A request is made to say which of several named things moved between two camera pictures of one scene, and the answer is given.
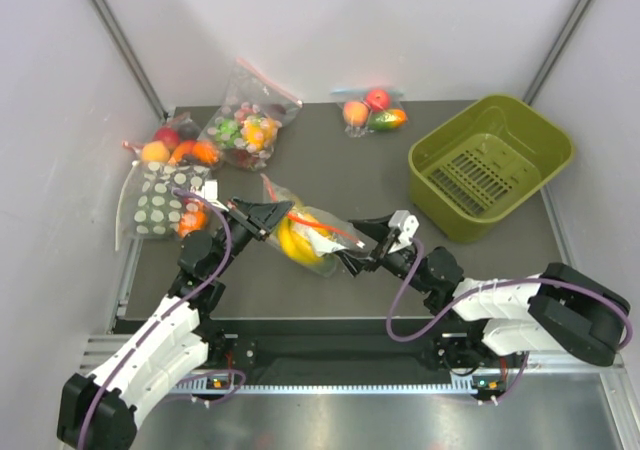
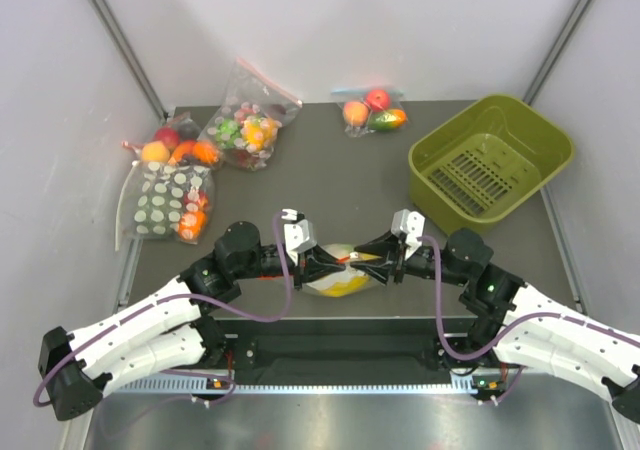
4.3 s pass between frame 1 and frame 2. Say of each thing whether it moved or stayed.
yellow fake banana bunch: moved
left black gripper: moved
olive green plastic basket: stayed
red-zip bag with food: moved
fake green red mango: stayed
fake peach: stayed
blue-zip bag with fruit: stayed
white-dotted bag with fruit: stayed
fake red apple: stayed
